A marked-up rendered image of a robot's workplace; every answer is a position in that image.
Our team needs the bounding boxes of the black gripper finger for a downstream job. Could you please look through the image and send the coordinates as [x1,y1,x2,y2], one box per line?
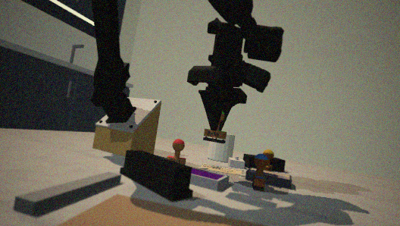
[198,90,233,130]
[219,99,241,131]

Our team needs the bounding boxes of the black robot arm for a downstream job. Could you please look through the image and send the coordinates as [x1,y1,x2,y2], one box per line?
[91,0,284,123]

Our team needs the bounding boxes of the wooden stamp with red knob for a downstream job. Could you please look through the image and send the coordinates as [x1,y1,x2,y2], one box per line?
[167,139,186,165]

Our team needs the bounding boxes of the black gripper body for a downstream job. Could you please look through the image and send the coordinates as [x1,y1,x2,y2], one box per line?
[187,49,247,104]

